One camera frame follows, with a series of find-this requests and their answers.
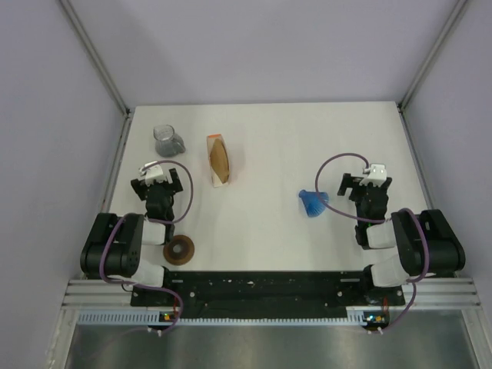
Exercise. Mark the brown wooden dripper base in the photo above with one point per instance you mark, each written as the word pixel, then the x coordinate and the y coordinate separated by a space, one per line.
pixel 179 251

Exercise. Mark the orange coffee filter box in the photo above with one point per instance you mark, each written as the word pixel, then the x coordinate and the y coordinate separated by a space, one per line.
pixel 218 160

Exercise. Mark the aluminium frame rail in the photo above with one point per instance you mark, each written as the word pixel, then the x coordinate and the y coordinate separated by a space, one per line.
pixel 432 293

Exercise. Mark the blue glass dripper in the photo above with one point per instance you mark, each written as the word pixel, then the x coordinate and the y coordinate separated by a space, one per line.
pixel 313 203

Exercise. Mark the black mounting base plate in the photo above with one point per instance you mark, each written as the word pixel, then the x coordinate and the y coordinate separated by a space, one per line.
pixel 262 310

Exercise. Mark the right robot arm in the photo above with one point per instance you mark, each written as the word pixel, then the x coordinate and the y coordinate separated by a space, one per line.
pixel 423 243

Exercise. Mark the glass coffee carafe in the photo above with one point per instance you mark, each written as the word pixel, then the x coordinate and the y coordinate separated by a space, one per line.
pixel 167 142

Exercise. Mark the aluminium corner post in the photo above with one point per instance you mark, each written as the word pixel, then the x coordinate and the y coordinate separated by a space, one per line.
pixel 446 31
pixel 91 51

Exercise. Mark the left aluminium corner post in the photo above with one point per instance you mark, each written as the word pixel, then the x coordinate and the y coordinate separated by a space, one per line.
pixel 91 51

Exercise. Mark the right aluminium corner post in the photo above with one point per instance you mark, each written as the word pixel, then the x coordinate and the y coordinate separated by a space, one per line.
pixel 446 31

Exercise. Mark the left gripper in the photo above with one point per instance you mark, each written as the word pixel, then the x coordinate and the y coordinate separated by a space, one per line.
pixel 174 187

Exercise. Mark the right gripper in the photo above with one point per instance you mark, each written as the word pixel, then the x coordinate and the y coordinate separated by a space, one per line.
pixel 354 182

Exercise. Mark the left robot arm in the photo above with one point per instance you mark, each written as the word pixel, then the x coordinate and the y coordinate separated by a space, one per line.
pixel 116 242

